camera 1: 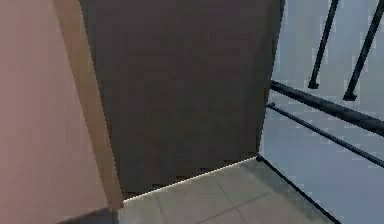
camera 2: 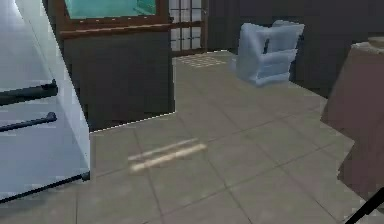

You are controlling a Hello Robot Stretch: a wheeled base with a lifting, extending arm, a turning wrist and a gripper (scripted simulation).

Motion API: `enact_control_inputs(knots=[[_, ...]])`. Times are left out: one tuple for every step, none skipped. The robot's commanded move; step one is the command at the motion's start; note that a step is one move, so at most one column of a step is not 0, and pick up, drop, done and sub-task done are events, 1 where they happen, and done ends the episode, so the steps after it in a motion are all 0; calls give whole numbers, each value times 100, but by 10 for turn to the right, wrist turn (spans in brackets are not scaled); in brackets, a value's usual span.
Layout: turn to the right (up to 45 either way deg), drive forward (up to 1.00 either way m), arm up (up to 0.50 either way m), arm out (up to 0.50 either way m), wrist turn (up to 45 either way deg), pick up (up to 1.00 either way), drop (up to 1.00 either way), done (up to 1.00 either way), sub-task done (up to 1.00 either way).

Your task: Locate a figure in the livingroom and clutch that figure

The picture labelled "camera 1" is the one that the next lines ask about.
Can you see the dark grey room door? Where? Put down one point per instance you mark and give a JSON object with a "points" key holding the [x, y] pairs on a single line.
{"points": [[180, 93]]}

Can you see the pale blue fridge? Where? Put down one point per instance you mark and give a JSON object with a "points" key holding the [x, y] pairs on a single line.
{"points": [[320, 180]]}

